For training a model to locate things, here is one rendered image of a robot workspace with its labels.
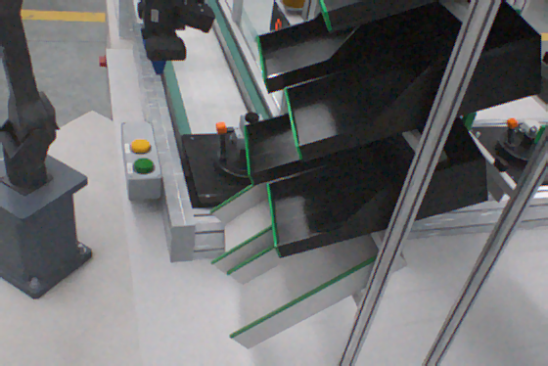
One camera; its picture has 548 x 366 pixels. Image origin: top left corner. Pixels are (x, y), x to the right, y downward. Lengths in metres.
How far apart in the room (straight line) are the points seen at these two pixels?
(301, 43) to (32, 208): 0.51
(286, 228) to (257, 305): 0.19
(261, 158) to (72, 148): 0.68
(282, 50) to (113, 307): 0.56
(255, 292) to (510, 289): 0.63
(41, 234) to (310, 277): 0.47
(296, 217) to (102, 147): 0.78
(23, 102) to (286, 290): 0.50
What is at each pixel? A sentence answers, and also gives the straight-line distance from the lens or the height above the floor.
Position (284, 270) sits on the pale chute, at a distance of 0.96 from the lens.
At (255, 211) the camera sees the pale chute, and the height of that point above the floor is 1.04.
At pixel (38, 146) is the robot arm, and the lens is 1.01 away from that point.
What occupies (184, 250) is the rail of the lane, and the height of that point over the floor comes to 0.89.
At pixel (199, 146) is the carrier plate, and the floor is 0.97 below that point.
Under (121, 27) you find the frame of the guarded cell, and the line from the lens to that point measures 1.98.
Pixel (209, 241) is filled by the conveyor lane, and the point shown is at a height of 0.91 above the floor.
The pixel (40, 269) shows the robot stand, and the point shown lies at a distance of 1.14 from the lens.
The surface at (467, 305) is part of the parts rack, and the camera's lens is 0.94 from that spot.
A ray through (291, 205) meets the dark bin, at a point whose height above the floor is 1.20.
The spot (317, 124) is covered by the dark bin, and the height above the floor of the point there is 1.36.
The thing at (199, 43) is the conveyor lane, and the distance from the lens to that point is 1.88.
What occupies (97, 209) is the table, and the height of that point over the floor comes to 0.86.
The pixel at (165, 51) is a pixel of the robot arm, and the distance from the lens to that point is 0.95.
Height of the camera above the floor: 1.74
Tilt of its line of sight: 38 degrees down
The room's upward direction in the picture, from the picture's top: 12 degrees clockwise
